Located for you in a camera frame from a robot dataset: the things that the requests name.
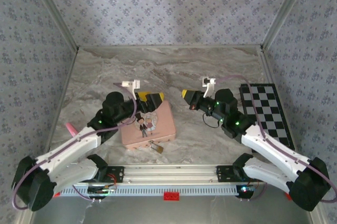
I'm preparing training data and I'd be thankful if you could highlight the pink tin box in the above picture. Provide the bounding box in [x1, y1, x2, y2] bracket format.
[120, 100, 177, 151]

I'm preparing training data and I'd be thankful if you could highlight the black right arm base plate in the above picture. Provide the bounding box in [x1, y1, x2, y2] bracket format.
[216, 165, 238, 183]

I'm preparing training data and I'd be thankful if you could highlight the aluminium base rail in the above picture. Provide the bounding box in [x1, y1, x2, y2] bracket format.
[105, 163, 239, 184]

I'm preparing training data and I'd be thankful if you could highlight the black grey checkerboard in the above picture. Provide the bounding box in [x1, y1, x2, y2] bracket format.
[238, 83, 297, 153]

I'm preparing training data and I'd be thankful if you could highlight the pink pen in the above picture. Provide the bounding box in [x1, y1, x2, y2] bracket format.
[65, 121, 78, 138]

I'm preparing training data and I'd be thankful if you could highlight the grey metal sheet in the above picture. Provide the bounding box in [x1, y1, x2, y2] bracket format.
[30, 196, 316, 224]

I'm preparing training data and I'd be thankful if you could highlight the white slotted cable duct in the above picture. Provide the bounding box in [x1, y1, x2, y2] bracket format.
[56, 183, 255, 197]

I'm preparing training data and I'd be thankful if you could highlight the thin black right gripper cable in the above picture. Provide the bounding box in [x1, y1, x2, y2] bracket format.
[202, 112, 222, 130]

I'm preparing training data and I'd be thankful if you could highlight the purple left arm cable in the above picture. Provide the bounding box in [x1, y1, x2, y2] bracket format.
[11, 82, 138, 210]

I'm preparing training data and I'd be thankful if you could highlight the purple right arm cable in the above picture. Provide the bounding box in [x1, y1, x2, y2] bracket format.
[215, 74, 337, 204]

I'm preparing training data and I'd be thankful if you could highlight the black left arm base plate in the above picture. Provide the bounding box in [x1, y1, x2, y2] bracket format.
[104, 165, 125, 184]

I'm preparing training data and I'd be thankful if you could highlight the small brass padlock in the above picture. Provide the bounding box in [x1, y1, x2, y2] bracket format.
[148, 140, 165, 154]

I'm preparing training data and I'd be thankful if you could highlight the aluminium frame post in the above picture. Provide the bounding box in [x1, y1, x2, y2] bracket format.
[260, 0, 314, 51]
[25, 0, 80, 51]

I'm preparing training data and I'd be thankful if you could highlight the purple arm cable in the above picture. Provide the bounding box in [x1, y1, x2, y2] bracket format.
[11, 82, 138, 210]
[215, 74, 337, 204]

